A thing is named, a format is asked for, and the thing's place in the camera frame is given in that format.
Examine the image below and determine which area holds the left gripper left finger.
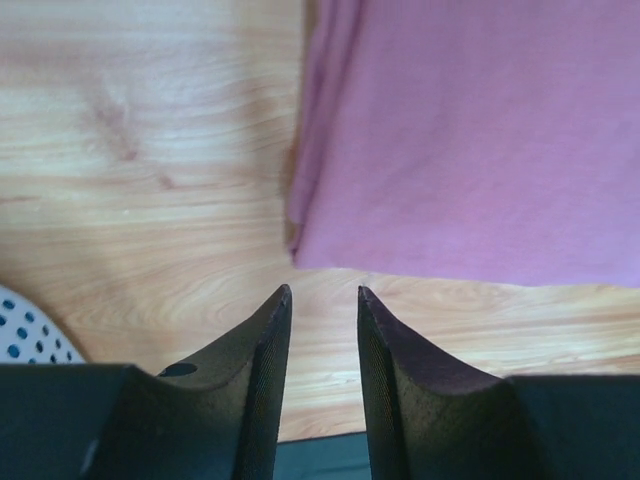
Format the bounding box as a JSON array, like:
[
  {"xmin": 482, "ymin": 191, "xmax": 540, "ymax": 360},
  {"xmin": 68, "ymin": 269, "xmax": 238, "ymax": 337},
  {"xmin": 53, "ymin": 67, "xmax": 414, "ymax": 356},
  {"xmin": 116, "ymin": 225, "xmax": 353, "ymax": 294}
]
[{"xmin": 1, "ymin": 285, "xmax": 292, "ymax": 479}]

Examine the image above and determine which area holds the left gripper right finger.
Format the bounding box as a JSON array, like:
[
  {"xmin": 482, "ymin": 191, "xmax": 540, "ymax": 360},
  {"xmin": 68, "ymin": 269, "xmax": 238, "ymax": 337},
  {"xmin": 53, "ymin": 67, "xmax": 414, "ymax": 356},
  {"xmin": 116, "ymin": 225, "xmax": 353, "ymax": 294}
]
[{"xmin": 357, "ymin": 288, "xmax": 639, "ymax": 479}]

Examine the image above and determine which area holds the pink t shirt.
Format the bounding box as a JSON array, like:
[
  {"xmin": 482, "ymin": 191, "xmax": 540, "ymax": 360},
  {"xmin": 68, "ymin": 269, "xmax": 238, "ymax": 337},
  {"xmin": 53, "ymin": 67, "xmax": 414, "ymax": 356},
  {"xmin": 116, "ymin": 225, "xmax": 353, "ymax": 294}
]
[{"xmin": 288, "ymin": 1, "xmax": 639, "ymax": 287}]

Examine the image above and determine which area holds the white plastic laundry basket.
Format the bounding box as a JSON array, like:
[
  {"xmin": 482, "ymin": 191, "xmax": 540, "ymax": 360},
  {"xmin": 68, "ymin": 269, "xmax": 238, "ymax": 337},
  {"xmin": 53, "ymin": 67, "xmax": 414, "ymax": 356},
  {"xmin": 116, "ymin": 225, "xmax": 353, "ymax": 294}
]
[{"xmin": 0, "ymin": 286, "xmax": 86, "ymax": 365}]

